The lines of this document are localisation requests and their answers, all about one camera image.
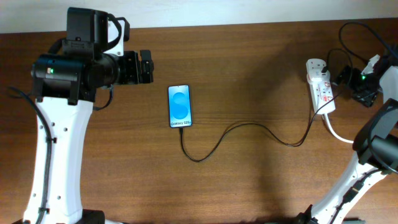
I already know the black USB charging cable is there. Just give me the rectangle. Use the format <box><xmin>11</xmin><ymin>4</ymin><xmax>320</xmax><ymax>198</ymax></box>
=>
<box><xmin>178</xmin><ymin>48</ymin><xmax>354</xmax><ymax>163</ymax></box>

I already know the blue screen Galaxy smartphone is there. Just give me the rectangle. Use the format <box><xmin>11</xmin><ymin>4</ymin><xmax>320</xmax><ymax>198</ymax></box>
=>
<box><xmin>168</xmin><ymin>85</ymin><xmax>193</xmax><ymax>128</ymax></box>

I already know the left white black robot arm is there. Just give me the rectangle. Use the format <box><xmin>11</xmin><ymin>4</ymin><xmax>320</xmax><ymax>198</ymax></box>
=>
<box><xmin>21</xmin><ymin>7</ymin><xmax>154</xmax><ymax>223</ymax></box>

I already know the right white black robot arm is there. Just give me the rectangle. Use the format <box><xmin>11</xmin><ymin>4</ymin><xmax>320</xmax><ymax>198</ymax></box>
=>
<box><xmin>293</xmin><ymin>55</ymin><xmax>397</xmax><ymax>223</ymax></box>

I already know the white USB charger plug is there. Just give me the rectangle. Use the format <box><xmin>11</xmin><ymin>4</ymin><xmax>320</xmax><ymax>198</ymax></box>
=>
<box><xmin>307</xmin><ymin>69</ymin><xmax>330</xmax><ymax>85</ymax></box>

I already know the white power strip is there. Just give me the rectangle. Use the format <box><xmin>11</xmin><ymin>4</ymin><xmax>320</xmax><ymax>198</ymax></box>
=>
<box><xmin>306</xmin><ymin>58</ymin><xmax>336</xmax><ymax>115</ymax></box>

